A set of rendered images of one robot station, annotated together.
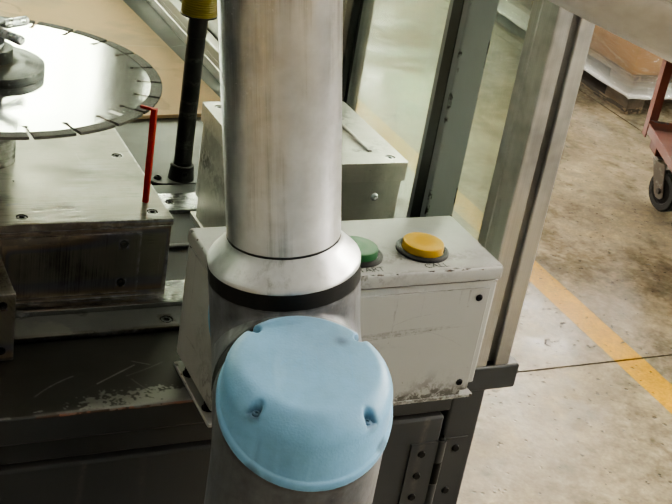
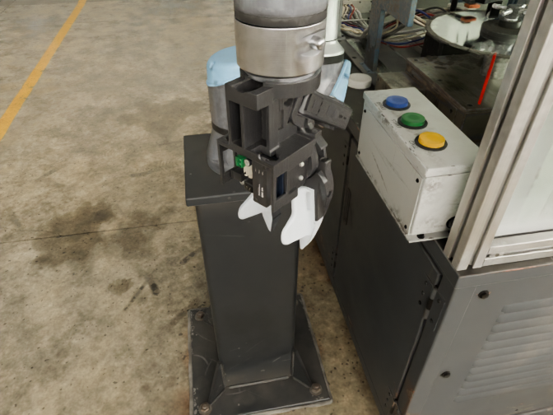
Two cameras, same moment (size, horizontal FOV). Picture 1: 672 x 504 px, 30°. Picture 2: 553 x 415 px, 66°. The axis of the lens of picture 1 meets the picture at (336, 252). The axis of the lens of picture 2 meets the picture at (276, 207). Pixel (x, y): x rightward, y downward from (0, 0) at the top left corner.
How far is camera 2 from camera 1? 1.26 m
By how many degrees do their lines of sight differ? 86
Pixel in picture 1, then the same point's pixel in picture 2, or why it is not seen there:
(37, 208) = (450, 82)
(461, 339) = (409, 200)
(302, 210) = not seen: hidden behind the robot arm
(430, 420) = (433, 268)
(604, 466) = not seen: outside the picture
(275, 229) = not seen: hidden behind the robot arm
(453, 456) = (437, 305)
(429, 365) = (399, 202)
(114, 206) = (467, 97)
